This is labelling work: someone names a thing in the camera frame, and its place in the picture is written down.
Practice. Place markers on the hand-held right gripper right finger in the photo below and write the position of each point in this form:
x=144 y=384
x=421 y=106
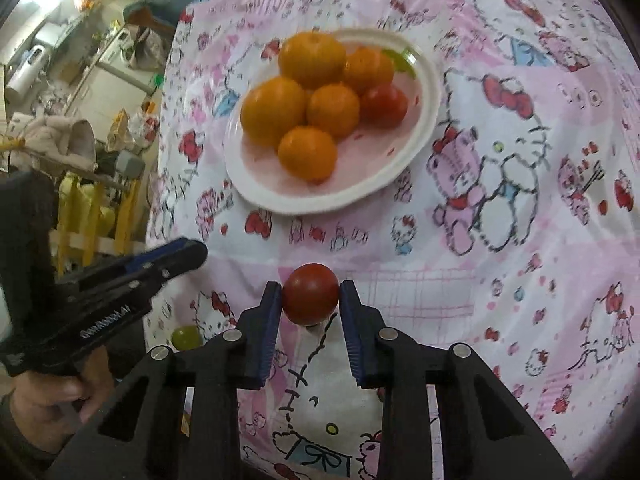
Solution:
x=352 y=340

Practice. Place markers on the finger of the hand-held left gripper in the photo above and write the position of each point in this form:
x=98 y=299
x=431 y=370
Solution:
x=135 y=259
x=180 y=260

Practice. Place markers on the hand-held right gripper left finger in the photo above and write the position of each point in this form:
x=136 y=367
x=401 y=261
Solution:
x=270 y=340

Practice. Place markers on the red cherry tomato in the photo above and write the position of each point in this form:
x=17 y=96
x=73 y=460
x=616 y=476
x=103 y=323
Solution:
x=310 y=294
x=385 y=105

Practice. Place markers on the green tomato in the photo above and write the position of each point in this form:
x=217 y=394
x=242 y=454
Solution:
x=186 y=338

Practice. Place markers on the small mandarin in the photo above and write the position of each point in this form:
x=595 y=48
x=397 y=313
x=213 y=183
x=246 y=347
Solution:
x=306 y=154
x=369 y=70
x=333 y=110

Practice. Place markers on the large oval orange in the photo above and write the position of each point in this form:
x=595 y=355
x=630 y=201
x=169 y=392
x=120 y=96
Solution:
x=274 y=110

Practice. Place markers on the pink strawberry-print plate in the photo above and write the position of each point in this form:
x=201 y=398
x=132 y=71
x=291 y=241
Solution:
x=380 y=160

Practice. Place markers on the large round orange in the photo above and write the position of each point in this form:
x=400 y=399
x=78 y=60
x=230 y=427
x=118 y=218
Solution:
x=312 y=57

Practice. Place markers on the person's left forearm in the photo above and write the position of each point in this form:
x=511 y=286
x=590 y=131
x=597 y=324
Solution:
x=15 y=447

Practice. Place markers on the person's left hand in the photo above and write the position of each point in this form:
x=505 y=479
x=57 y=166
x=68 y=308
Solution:
x=50 y=400

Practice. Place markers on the yellow wooden chair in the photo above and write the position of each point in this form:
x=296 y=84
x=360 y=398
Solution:
x=90 y=210

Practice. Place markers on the grey box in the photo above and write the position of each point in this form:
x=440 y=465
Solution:
x=130 y=165

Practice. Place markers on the white plastic bag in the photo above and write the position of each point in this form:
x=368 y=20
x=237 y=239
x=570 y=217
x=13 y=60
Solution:
x=144 y=127

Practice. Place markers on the beige jacket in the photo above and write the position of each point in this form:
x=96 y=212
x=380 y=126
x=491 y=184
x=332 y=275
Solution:
x=55 y=134

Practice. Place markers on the pink cartoon printed blanket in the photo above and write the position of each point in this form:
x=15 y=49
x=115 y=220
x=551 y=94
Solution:
x=500 y=310

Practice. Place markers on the white water heater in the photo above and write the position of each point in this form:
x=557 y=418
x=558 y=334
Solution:
x=27 y=74

